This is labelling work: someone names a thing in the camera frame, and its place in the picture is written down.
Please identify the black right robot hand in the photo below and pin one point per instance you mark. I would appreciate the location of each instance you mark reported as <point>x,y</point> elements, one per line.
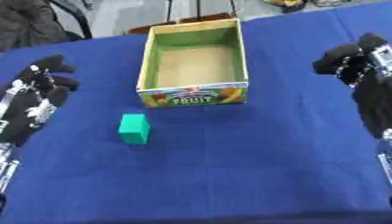
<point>370,96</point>

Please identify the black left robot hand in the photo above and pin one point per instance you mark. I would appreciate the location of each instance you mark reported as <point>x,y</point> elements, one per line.
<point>23,110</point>

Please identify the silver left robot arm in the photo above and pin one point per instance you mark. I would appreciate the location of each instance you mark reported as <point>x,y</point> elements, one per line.
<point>6,167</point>

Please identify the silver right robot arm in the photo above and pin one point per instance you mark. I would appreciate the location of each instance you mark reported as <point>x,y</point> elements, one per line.
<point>386,157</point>

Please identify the cardboard box with green inside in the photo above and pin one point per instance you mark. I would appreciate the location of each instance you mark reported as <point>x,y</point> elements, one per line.
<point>196,65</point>

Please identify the person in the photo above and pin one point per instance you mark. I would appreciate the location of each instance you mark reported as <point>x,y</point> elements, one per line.
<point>30,20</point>

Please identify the green rectangular block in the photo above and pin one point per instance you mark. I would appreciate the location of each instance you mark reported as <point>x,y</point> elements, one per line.
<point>135,129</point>

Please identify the yellow and black object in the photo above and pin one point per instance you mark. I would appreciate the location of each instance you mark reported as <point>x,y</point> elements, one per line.
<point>288,4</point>

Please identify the wooden chair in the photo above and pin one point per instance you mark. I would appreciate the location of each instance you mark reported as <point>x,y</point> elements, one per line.
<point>173,20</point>

